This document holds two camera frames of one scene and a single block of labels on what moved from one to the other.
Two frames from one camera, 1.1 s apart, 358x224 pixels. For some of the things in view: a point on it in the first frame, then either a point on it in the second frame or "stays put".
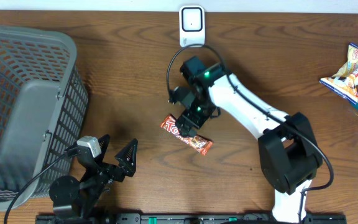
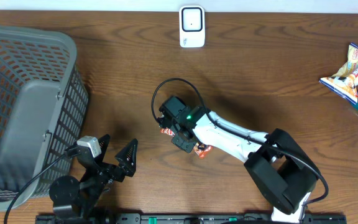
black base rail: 176,218 stays put
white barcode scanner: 192,25 stays put
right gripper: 196,121 → 186,147
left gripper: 119,175 stays put
